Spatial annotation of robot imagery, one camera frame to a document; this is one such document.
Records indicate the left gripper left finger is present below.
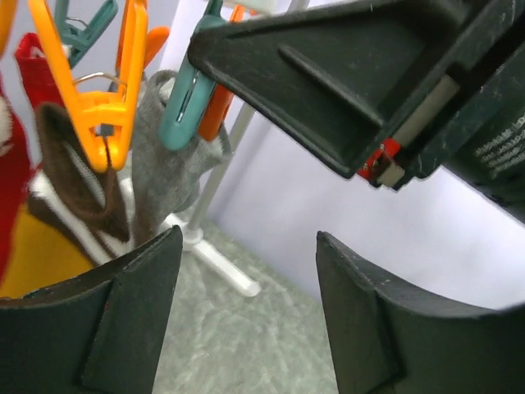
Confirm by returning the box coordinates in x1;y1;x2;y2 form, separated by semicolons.
1;227;182;393

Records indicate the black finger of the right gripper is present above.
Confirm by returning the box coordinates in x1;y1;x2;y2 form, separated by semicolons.
188;1;490;179

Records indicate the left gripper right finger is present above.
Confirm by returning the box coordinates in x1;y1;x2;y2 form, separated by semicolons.
316;231;524;393

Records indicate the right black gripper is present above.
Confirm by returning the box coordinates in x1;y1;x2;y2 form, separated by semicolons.
368;1;524;222

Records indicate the orange clothes clip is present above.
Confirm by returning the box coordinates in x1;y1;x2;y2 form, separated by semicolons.
195;1;233;142

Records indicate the mustard sock striped cuff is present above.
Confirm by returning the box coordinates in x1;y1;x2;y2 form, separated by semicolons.
0;102;136;299

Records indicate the teal clothes clip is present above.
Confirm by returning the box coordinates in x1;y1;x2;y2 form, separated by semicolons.
53;0;118;69
158;1;225;151

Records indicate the yellow-orange clothes clip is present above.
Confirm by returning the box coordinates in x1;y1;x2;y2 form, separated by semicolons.
28;1;148;172

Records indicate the grey hanging sock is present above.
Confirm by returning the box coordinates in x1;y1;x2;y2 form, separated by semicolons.
131;70;231;245

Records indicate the red hanging sock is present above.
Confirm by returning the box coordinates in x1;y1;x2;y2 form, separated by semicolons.
1;33;63;275

